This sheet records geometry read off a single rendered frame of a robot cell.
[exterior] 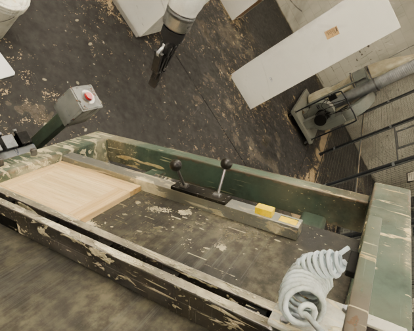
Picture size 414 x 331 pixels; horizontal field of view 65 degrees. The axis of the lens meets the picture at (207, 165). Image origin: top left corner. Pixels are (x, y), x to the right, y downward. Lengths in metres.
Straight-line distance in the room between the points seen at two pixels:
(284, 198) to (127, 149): 0.72
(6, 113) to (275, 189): 1.87
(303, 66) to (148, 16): 2.11
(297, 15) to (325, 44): 4.56
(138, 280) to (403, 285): 0.51
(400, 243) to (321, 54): 3.83
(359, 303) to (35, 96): 2.48
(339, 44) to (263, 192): 3.47
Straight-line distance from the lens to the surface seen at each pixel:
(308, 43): 4.53
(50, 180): 1.27
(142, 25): 3.61
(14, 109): 2.54
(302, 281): 0.48
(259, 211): 0.95
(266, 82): 4.74
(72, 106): 1.58
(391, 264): 0.78
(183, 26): 1.05
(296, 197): 1.15
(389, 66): 6.59
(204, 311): 0.66
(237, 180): 1.21
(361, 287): 0.43
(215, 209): 1.00
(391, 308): 0.67
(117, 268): 0.76
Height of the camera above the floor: 2.08
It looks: 36 degrees down
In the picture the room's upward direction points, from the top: 65 degrees clockwise
